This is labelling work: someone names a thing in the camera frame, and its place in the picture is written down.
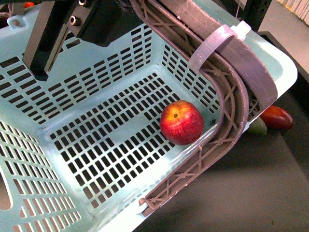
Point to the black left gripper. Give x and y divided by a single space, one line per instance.
98 22

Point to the light blue plastic basket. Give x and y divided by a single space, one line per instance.
79 151

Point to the red yellow apple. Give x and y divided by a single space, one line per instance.
181 123

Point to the white zip tie right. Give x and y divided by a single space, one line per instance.
215 40

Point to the green mango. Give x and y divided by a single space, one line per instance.
257 127

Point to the red orange mango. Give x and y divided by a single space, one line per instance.
277 118

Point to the lower black display tray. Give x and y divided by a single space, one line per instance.
261 185

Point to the black perforated post right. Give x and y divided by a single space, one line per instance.
254 13

